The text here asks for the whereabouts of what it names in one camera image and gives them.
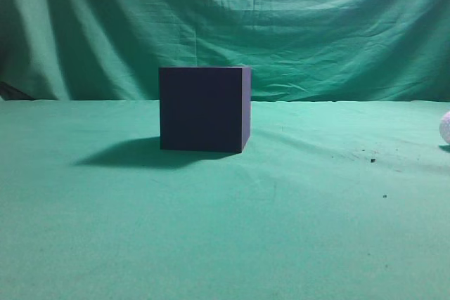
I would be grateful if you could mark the white dimpled golf ball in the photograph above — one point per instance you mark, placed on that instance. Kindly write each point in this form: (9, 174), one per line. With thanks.
(444, 127)

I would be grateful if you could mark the dark blue cube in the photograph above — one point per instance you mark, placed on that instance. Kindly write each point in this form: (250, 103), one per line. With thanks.
(205, 108)

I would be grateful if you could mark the green table cloth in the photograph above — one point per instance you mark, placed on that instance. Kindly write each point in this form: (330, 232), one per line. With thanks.
(92, 208)

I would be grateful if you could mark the green backdrop cloth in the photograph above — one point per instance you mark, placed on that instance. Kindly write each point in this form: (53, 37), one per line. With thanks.
(299, 50)

